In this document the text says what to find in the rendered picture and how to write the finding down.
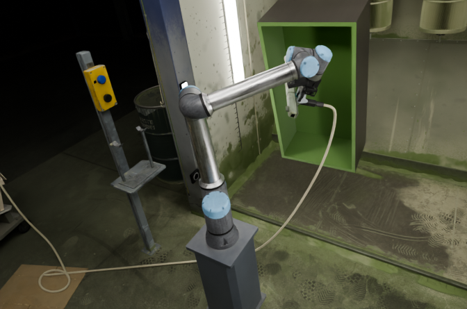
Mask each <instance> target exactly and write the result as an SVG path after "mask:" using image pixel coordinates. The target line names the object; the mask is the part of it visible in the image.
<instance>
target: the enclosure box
mask: <svg viewBox="0 0 467 309"><path fill-rule="evenodd" d="M257 26H258V30H259V37H260V41H261V48H262V52H263V59H264V64H265V70H266V71H267V70H269V69H272V68H274V67H277V66H280V65H282V64H284V63H285V61H284V56H286V52H287V50H288V48H289V47H294V46H295V47H304V48H310V49H315V48H316V47H317V46H319V45H322V46H325V47H327V48H329V49H330V50H331V52H332V57H331V61H330V62H329V64H328V66H327V68H326V70H325V71H324V74H323V75H322V77H321V79H322V80H321V82H320V84H319V86H318V91H317V92H316V95H315V96H314V97H310V95H306V98H305V99H313V100H316V101H319V102H323V103H324V104H328V105H331V106H333V107H334V108H335V109H336V127H335V130H334V136H333V138H332V141H331V145H330V148H329V151H328V154H327V157H326V158H325V161H324V163H323V166H325V167H331V168H334V169H340V170H344V171H348V172H354V173H355V171H356V169H357V166H358V164H359V160H360V157H361V154H362V152H363V148H364V146H365V143H366V118H367V98H368V57H369V37H370V0H278V1H277V2H276V3H275V4H274V5H273V6H272V7H271V8H270V9H269V11H267V13H266V14H264V16H262V18H260V20H258V21H257ZM270 97H271V101H272V108H273V112H274V116H275V124H276V127H277V135H278V138H279V146H280V149H281V157H282V158H287V159H291V160H298V161H301V162H307V163H311V164H314V165H320V163H321V162H322V159H323V157H324V154H325V151H326V149H327V145H328V143H329V139H330V135H331V130H332V126H333V122H334V112H333V110H332V109H331V108H328V107H324V106H323V107H322V108H321V107H317V106H315V107H311V106H304V105H299V106H298V116H297V118H294V117H289V116H288V112H287V111H286V106H287V98H286V97H287V96H286V85H285V84H282V85H279V86H277V87H274V88H272V89H270Z"/></svg>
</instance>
